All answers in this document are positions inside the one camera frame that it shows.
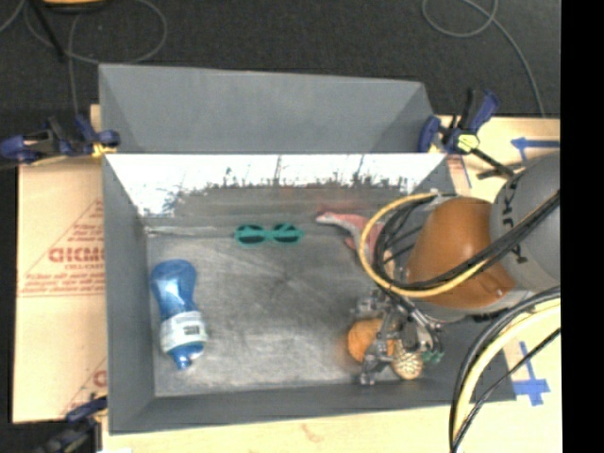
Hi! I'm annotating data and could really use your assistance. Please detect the grey metal bin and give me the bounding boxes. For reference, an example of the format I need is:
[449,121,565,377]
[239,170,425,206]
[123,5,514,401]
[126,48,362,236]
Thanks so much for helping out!
[97,62,516,434]

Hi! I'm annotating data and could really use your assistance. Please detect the orange fruit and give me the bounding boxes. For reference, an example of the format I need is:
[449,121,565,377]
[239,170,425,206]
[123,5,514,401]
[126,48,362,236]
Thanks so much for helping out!
[347,319,395,363]

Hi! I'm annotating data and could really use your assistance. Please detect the blue plastic bottle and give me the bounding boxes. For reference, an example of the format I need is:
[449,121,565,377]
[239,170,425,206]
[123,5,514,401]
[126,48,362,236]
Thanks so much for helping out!
[149,258,210,371]

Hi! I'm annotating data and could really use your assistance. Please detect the tan scaly oval object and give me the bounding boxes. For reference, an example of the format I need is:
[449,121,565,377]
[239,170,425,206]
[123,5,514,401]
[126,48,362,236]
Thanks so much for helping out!
[390,341,425,381]

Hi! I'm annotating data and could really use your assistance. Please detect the red and grey toy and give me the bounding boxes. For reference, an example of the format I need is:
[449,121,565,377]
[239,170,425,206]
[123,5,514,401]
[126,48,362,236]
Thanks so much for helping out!
[314,210,379,264]

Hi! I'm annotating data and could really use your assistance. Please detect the brown cardboard board red print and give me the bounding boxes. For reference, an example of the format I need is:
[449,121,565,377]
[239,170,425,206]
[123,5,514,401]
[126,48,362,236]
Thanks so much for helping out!
[11,104,110,425]

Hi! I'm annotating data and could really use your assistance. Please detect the green sunglasses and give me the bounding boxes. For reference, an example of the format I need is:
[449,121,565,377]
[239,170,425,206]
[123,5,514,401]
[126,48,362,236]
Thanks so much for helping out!
[233,222,305,246]

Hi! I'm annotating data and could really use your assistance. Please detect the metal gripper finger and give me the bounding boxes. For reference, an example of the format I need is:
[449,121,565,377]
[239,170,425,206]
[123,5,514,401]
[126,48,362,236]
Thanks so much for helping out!
[354,294,391,321]
[358,343,396,387]

